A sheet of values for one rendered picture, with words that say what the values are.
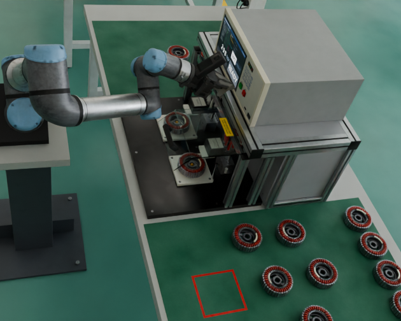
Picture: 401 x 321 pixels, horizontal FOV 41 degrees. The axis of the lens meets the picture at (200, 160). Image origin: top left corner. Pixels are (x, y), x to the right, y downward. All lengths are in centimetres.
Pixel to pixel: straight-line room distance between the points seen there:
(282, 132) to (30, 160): 98
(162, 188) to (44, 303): 90
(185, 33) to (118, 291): 138
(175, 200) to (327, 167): 60
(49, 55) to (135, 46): 123
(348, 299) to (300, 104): 72
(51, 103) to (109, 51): 117
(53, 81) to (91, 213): 147
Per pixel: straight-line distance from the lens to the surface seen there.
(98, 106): 168
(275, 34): 203
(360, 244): 219
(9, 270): 275
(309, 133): 198
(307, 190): 219
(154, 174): 213
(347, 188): 239
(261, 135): 190
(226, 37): 209
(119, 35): 283
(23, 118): 199
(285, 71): 186
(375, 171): 370
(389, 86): 449
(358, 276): 213
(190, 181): 212
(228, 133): 193
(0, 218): 293
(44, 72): 158
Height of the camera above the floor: 238
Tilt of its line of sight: 47 degrees down
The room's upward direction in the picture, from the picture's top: 16 degrees clockwise
